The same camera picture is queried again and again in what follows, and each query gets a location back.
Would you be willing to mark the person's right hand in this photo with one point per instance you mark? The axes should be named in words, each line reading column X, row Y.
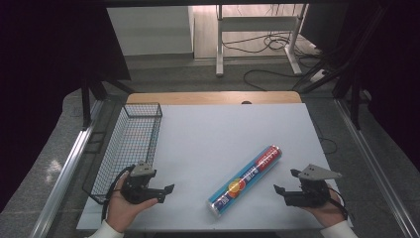
column 330, row 213

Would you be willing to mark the white table mat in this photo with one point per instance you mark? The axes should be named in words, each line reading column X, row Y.
column 214, row 139

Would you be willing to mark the dark curtain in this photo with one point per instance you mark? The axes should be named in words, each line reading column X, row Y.
column 393, row 66
column 43, row 66

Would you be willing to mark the aluminium frame rail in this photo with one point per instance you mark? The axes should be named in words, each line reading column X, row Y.
column 66, row 172
column 373, row 165

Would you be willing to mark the blue and red film roll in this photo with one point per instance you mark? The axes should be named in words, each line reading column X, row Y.
column 244, row 180

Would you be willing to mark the white power strip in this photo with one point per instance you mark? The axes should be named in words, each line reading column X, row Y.
column 318, row 76

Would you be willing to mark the white cabinet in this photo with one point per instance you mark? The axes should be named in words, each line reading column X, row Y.
column 152, row 29

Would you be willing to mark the black metal stand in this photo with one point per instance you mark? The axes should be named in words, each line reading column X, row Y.
column 86, row 105

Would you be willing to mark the person's left hand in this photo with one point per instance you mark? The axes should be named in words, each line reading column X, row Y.
column 119, row 211

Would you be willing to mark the white metal desk frame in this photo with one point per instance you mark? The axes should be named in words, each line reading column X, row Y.
column 257, row 23

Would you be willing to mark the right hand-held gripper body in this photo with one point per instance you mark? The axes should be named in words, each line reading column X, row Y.
column 310, row 195

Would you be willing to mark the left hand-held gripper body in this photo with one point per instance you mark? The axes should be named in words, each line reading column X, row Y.
column 137, row 191

